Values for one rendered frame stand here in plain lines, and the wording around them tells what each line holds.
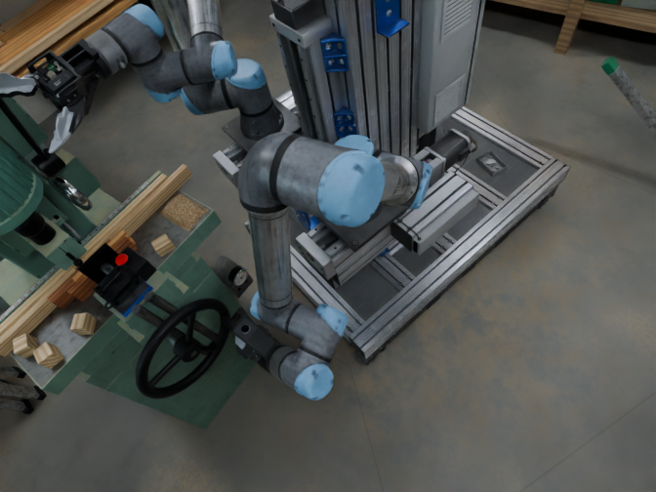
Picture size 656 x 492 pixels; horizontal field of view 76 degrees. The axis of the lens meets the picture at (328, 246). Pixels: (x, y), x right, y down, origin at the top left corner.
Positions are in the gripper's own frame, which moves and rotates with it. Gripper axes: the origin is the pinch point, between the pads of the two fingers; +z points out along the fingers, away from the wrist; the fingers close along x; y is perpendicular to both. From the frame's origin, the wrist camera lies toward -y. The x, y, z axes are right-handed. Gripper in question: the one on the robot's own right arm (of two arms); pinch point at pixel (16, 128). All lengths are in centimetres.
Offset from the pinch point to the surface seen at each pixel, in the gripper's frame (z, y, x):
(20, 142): -0.8, -26.2, -10.7
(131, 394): 33, -56, 50
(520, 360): -62, -53, 160
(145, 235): -3.9, -37.3, 23.7
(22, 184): 6.8, -8.0, 5.1
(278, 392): 5, -96, 98
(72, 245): 10.1, -25.5, 15.5
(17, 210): 11.4, -8.1, 8.2
